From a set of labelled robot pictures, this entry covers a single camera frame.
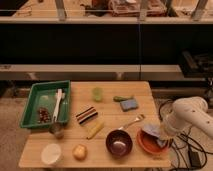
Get light blue towel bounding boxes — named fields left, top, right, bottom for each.
left=142, top=124, right=166, bottom=148

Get red orange bowl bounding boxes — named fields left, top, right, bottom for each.
left=136, top=130, right=169, bottom=155

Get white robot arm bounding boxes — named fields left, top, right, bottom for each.
left=160, top=96, right=213, bottom=140

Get dark purple bowl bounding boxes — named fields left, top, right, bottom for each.
left=105, top=130, right=133, bottom=158

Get green plastic cup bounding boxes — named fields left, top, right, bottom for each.
left=92, top=87, right=103, bottom=102

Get blue sponge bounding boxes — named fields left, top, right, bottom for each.
left=120, top=99, right=138, bottom=111

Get yellow toy corn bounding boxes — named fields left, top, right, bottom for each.
left=87, top=121, right=104, bottom=139

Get striped black red block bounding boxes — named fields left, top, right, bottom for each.
left=76, top=107, right=98, bottom=125

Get metal fork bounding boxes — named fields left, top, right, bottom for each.
left=118, top=114, right=145, bottom=130

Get white brush in tray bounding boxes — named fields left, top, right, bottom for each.
left=52, top=89, right=63, bottom=122

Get small metal cup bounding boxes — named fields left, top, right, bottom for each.
left=49, top=123, right=64, bottom=139

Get red brown item in tray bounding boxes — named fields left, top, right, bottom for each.
left=38, top=107, right=51, bottom=123

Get yellow toy fruit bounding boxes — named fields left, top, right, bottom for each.
left=72, top=144, right=87, bottom=160

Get green plastic tray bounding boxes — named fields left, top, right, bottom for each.
left=20, top=80, right=71, bottom=129

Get cluttered tray on shelf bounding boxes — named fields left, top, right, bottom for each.
left=108, top=0, right=167, bottom=17

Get white round cup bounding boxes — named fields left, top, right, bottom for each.
left=41, top=143, right=62, bottom=166

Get black power adapter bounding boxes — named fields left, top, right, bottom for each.
left=188, top=149, right=201, bottom=167

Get black cables on floor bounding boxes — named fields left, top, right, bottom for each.
left=157, top=99, right=213, bottom=171

